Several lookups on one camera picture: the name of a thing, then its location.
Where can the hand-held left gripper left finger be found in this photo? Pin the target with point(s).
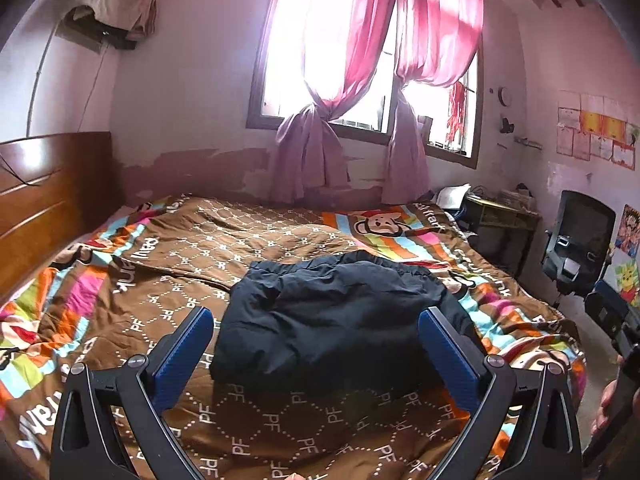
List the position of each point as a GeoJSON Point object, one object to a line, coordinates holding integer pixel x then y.
{"type": "Point", "coordinates": [180, 360]}

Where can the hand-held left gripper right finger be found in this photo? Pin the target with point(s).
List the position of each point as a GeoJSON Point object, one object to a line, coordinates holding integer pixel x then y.
{"type": "Point", "coordinates": [450, 362]}

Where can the dark navy puffer jacket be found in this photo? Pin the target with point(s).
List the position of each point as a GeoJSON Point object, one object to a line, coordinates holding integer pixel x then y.
{"type": "Point", "coordinates": [325, 325]}

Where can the person's right hand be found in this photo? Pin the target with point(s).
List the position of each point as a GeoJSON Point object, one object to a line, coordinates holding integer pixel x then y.
{"type": "Point", "coordinates": [602, 405]}

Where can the dark box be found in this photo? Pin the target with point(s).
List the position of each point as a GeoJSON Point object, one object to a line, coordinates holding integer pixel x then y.
{"type": "Point", "coordinates": [602, 310]}

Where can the printed brown blanket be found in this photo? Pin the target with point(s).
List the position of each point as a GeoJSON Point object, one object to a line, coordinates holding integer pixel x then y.
{"type": "Point", "coordinates": [175, 270]}

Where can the dark desk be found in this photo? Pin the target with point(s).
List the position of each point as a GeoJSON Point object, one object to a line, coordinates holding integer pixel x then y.
{"type": "Point", "coordinates": [500, 225]}

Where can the black office chair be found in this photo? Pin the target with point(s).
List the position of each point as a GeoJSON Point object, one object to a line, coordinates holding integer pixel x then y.
{"type": "Point", "coordinates": [582, 230]}

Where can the pink curtain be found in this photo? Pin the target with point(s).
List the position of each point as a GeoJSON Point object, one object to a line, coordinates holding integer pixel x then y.
{"type": "Point", "coordinates": [310, 150]}
{"type": "Point", "coordinates": [407, 160]}

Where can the wooden bed headboard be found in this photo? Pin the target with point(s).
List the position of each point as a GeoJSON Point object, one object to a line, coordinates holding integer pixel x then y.
{"type": "Point", "coordinates": [45, 195]}

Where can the red hanging cloth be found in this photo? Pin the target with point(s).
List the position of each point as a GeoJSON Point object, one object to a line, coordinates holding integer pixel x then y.
{"type": "Point", "coordinates": [456, 110]}

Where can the yellow cartoon wall poster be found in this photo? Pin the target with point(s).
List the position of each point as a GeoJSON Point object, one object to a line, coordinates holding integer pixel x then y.
{"type": "Point", "coordinates": [625, 282]}

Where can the small wall shelf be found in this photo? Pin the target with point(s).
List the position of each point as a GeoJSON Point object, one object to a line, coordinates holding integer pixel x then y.
{"type": "Point", "coordinates": [529, 142]}

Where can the small black wall fixture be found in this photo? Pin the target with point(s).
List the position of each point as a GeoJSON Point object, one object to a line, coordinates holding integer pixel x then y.
{"type": "Point", "coordinates": [507, 124]}

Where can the group of wall papers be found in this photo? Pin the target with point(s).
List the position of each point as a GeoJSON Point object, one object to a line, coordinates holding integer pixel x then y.
{"type": "Point", "coordinates": [595, 130]}

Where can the round white wall clock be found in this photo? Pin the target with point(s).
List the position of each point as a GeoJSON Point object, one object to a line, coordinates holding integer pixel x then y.
{"type": "Point", "coordinates": [503, 96]}

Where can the white wall pipe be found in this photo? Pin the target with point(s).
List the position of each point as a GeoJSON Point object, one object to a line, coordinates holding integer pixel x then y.
{"type": "Point", "coordinates": [37, 80]}

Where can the window with brown frame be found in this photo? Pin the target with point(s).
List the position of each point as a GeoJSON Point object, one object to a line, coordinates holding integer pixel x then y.
{"type": "Point", "coordinates": [285, 60]}

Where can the black wall device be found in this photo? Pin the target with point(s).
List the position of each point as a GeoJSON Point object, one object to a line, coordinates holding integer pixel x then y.
{"type": "Point", "coordinates": [107, 37]}

